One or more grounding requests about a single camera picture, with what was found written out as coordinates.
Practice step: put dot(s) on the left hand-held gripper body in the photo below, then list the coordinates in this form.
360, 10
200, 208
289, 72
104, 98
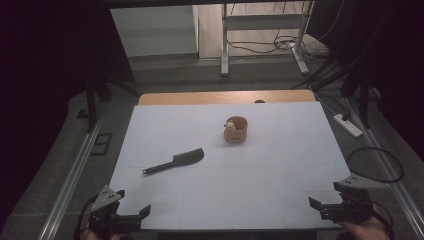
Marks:
106, 200

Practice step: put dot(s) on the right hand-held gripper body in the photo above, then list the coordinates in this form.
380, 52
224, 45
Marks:
353, 206

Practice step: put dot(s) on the person's right hand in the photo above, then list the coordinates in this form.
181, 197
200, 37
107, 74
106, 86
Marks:
366, 230

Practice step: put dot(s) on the person's left hand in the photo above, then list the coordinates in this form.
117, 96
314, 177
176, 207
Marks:
96, 237

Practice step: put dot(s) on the white power strip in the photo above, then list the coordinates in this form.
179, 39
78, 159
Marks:
348, 126

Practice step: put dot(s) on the white table cover board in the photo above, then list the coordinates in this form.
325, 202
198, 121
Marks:
233, 186

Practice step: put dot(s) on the black tripod stand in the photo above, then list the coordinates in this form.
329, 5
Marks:
365, 103
91, 106

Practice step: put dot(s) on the small black floor plate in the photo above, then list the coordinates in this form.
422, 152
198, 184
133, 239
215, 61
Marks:
82, 114

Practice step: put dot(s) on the small beige figure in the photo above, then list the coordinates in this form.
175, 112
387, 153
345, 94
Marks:
230, 125

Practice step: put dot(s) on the dark curtain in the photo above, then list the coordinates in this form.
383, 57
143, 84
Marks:
40, 66
396, 50

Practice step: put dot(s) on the aluminium rail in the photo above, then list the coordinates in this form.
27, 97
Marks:
396, 186
71, 180

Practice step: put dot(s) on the black floor socket frame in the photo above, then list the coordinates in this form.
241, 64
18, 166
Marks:
95, 151

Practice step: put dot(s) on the white metal stand frame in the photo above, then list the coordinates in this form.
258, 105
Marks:
225, 50

